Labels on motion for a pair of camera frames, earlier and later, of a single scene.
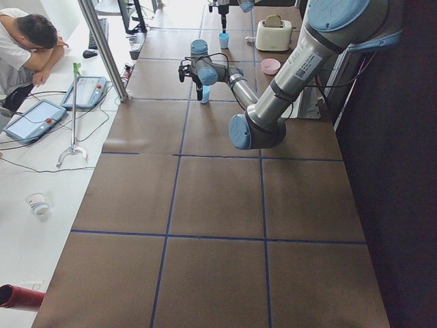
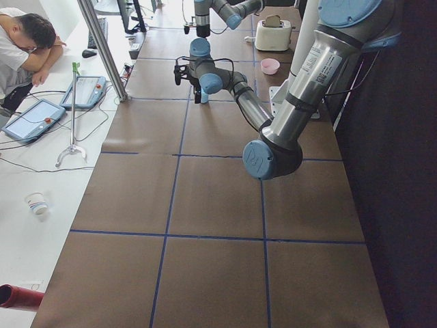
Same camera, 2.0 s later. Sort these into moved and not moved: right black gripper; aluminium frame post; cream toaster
Moved: right black gripper
Not moved: cream toaster; aluminium frame post
